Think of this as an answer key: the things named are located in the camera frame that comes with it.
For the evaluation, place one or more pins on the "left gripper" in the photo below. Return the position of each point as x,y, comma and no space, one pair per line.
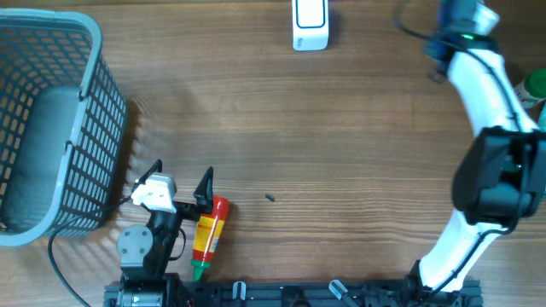
203,195

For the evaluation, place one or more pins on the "red sauce bottle green cap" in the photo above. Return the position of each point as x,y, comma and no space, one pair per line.
207,233

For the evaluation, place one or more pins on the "green lid jar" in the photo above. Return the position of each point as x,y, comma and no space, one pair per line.
531,90

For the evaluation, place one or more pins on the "teal wet wipes pack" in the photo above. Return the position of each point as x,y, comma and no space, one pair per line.
541,121

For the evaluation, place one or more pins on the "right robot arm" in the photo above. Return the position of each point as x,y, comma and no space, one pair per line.
501,179

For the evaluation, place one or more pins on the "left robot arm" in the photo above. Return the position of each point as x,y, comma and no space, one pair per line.
145,250

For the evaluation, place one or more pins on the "white barcode scanner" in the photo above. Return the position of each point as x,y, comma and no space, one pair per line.
310,21

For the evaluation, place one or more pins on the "small black debris piece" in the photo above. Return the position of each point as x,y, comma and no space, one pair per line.
270,197

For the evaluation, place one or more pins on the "grey plastic shopping basket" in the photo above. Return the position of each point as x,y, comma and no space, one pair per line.
63,120

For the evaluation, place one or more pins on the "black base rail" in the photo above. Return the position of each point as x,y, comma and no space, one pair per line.
240,293

